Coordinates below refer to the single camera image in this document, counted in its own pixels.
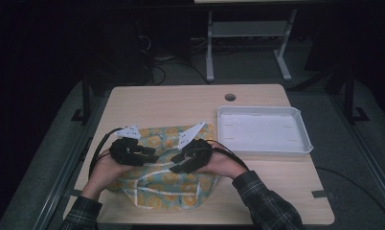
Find person's left hand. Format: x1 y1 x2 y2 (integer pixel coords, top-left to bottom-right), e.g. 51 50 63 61
81 149 134 200

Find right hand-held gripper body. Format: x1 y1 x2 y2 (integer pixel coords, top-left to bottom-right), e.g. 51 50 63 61
177 122 213 173

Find white metal desk frame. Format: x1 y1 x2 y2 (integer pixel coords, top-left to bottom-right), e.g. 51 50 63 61
193 0 328 82

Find left hand-held gripper black cable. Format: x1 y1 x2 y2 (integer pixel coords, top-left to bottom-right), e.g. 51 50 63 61
88 127 125 177

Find floral green orange tote bag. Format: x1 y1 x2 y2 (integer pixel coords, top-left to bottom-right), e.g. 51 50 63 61
105 124 220 212

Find right hand-held gripper black cable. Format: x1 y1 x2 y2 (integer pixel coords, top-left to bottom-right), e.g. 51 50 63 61
206 139 250 172

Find hand-held gripper black cable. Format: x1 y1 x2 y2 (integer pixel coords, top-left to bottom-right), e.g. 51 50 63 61
206 139 250 172
88 127 125 177

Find black floor cable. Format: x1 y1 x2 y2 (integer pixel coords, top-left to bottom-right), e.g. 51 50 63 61
314 166 385 223

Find bundle of dark cables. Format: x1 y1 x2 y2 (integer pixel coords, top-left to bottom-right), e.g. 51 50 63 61
142 34 212 86

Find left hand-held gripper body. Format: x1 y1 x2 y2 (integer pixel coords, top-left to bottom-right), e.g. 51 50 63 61
108 124 146 167

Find white plastic tray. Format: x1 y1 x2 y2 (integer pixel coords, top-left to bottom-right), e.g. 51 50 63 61
216 105 314 157

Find person's right hand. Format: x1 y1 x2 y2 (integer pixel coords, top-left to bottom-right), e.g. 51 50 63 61
196 143 247 180

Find black metal stand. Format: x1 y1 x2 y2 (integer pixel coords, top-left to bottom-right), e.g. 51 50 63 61
343 66 371 124
70 68 93 126

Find grey metal rail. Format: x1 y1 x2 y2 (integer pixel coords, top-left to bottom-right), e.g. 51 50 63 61
327 92 385 209
31 94 109 230

